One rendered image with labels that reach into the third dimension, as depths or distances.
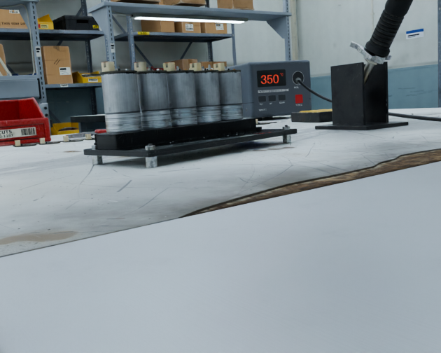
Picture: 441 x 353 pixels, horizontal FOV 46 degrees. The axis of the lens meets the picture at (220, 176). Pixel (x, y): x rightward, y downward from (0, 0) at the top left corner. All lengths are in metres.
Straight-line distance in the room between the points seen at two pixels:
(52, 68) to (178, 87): 4.26
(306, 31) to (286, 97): 5.84
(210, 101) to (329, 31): 6.06
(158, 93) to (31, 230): 0.21
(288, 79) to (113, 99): 0.55
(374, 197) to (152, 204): 0.08
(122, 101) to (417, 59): 5.42
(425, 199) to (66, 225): 0.12
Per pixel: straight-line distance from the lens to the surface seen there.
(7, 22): 4.51
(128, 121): 0.36
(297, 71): 0.89
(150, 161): 0.32
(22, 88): 2.77
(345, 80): 0.56
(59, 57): 4.67
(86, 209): 0.21
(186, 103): 0.39
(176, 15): 3.41
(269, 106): 0.86
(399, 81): 5.82
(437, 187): 0.21
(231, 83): 0.43
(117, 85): 0.36
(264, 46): 6.42
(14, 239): 0.17
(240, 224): 0.16
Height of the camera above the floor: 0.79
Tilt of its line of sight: 8 degrees down
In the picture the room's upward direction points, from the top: 4 degrees counter-clockwise
